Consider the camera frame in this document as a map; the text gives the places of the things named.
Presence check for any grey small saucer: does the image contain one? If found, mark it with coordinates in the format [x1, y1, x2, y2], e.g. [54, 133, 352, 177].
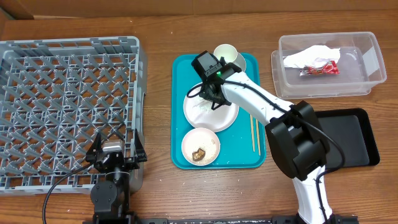
[234, 53, 246, 72]

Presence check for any teal plastic serving tray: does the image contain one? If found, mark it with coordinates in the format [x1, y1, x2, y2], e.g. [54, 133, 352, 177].
[170, 54, 266, 170]

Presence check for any red snack wrapper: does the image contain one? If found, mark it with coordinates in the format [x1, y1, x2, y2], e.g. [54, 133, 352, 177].
[300, 60, 340, 77]

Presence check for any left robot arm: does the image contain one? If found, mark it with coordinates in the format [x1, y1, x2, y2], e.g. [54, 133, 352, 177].
[86, 131, 147, 224]

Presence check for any black rectangular tray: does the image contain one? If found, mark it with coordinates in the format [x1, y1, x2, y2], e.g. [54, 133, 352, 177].
[316, 108, 380, 167]

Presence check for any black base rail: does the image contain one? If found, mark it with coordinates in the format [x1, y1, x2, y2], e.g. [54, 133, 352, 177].
[82, 214, 360, 224]

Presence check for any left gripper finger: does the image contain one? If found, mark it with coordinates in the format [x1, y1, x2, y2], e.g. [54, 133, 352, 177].
[85, 133, 102, 162]
[134, 129, 147, 162]

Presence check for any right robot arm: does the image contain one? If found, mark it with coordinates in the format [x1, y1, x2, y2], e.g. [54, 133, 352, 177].
[194, 63, 333, 223]

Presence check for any white paper cup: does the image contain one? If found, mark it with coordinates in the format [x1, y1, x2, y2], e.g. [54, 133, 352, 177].
[213, 44, 238, 63]

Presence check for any clear plastic waste bin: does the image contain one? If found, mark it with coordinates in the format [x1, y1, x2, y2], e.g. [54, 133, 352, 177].
[271, 32, 387, 100]

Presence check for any white napkin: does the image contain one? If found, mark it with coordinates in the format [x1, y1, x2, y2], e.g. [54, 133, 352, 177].
[283, 45, 341, 68]

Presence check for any grey plastic dish rack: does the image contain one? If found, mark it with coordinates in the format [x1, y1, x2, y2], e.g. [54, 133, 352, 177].
[1, 36, 147, 196]

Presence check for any right wooden chopstick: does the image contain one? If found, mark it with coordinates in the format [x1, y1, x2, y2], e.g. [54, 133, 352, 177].
[255, 119, 261, 156]

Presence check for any large pink plate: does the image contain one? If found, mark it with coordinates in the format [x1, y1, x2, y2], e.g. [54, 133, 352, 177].
[183, 96, 239, 133]

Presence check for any brown food scrap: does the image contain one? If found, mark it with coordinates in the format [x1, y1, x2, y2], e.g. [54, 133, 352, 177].
[192, 148, 206, 162]

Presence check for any small pink bowl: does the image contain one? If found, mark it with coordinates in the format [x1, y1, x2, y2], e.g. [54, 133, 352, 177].
[181, 128, 221, 166]

